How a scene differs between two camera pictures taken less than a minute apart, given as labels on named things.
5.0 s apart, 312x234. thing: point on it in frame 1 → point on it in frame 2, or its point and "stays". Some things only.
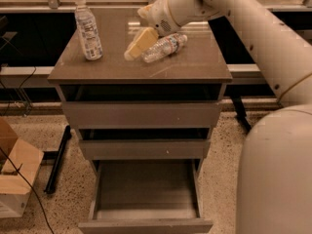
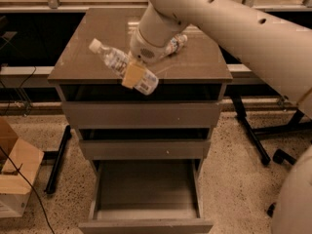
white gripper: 158,16 → 141,51
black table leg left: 58,157 stays
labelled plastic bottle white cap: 88,29 → 115,59
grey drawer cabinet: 144,106 stays
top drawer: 142,105 stays
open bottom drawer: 153,196 stays
